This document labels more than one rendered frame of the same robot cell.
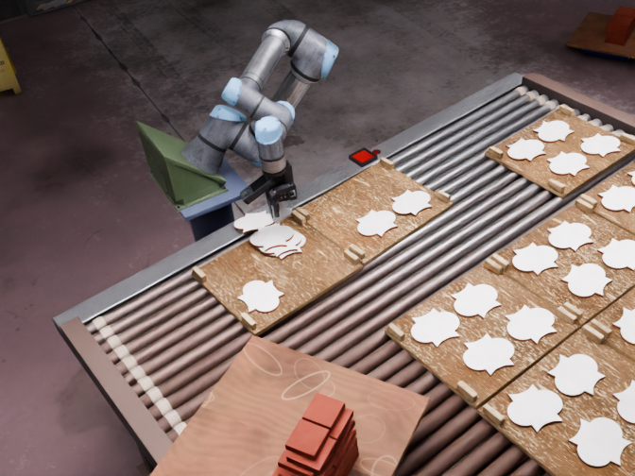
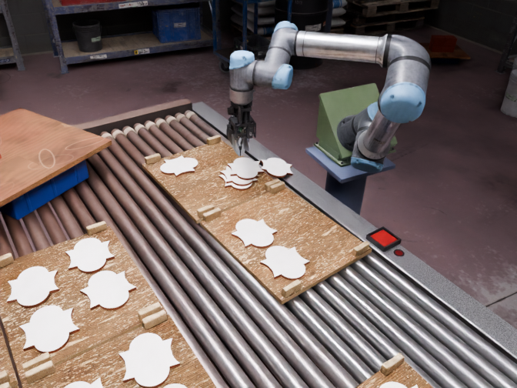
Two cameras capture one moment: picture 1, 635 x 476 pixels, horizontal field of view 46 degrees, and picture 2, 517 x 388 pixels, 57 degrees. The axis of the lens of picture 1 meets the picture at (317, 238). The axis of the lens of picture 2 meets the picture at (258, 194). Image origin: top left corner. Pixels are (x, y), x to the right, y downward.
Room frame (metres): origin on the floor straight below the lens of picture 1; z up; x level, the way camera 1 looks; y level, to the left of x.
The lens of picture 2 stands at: (1.84, -1.31, 1.87)
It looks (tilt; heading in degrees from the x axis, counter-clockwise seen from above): 35 degrees down; 88
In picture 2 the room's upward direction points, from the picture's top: 2 degrees clockwise
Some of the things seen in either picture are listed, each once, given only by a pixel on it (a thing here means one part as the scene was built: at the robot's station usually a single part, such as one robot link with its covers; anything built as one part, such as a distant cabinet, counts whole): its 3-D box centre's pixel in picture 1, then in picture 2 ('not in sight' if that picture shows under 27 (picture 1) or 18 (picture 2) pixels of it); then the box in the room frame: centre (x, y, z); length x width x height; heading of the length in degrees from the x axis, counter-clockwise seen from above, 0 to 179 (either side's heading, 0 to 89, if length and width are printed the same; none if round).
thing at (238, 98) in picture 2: (272, 161); (242, 94); (1.82, 0.11, 1.26); 0.08 x 0.08 x 0.05
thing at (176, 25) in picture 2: not in sight; (175, 21); (0.99, 4.41, 0.32); 0.50 x 0.41 x 0.37; 22
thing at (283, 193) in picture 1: (278, 182); (241, 118); (1.82, 0.10, 1.18); 0.09 x 0.08 x 0.12; 107
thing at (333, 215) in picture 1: (372, 209); (283, 236); (1.96, -0.20, 0.93); 0.41 x 0.35 x 0.02; 126
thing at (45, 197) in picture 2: not in sight; (23, 172); (1.07, 0.08, 0.97); 0.31 x 0.31 x 0.10; 59
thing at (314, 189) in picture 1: (327, 186); (341, 220); (2.16, -0.06, 0.89); 2.08 x 0.09 x 0.06; 124
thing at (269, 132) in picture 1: (269, 138); (242, 71); (1.83, 0.11, 1.34); 0.09 x 0.08 x 0.11; 162
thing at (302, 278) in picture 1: (276, 270); (210, 176); (1.71, 0.14, 0.93); 0.41 x 0.35 x 0.02; 125
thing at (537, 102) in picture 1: (358, 205); (302, 235); (2.02, -0.15, 0.90); 1.95 x 0.05 x 0.05; 124
